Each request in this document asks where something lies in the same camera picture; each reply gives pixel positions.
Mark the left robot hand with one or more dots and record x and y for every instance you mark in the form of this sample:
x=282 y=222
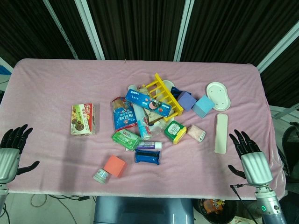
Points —
x=9 y=154

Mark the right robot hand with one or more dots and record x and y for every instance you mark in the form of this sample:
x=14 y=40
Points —
x=255 y=166

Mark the orange foam cube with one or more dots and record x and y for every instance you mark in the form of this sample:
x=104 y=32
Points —
x=115 y=166

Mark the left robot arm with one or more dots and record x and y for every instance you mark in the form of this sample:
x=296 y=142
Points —
x=2 y=198

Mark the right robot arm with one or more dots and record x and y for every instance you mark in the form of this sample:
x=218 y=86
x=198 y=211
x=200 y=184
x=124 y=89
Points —
x=268 y=205

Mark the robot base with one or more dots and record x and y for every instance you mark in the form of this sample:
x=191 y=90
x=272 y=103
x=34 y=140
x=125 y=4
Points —
x=143 y=210

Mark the white rectangular lid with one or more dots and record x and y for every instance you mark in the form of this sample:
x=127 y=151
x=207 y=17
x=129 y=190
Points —
x=221 y=133

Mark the black trash bin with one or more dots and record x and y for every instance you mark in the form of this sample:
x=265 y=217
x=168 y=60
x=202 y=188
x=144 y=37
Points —
x=216 y=210

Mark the pink table cloth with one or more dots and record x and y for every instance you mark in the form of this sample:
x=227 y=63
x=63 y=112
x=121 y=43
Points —
x=70 y=149

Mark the pink wrapped roll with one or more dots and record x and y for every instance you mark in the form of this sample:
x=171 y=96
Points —
x=196 y=133

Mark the white oval soap dish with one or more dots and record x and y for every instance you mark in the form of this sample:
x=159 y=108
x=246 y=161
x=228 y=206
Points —
x=218 y=95

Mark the light blue foam cube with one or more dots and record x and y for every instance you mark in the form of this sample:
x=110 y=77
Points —
x=203 y=106

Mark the cookie box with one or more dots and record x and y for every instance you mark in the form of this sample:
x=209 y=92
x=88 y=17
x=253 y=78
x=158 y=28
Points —
x=82 y=119

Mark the green and yellow container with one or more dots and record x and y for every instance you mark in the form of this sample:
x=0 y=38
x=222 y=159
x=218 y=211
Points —
x=174 y=131

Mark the small white jar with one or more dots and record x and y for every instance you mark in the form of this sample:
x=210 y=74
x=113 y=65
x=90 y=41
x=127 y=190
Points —
x=101 y=176

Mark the purple foam cube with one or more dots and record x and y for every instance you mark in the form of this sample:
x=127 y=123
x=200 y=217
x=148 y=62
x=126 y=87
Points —
x=186 y=101

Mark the purple glue stick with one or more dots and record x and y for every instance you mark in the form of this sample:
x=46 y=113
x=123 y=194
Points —
x=149 y=145

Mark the blue snack wrapper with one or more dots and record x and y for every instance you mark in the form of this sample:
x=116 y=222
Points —
x=147 y=156

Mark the clear plastic bag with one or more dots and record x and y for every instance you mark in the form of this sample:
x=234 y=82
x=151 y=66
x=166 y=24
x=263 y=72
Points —
x=155 y=123

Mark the dark blue foam block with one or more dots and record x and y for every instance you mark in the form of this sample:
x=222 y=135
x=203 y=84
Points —
x=175 y=91

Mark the green wet wipes pack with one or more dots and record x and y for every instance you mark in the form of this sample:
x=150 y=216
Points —
x=126 y=139

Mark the yellow plastic rack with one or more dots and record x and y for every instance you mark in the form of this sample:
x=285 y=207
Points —
x=163 y=93

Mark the blue snack bag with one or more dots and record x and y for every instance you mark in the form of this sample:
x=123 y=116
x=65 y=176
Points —
x=122 y=116

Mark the white bowl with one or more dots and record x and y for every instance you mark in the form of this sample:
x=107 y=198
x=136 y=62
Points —
x=168 y=84

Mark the white tube bottle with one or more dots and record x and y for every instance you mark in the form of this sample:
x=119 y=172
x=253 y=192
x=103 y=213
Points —
x=141 y=121

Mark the blue Oreo box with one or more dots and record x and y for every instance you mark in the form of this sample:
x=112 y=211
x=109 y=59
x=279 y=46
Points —
x=147 y=103

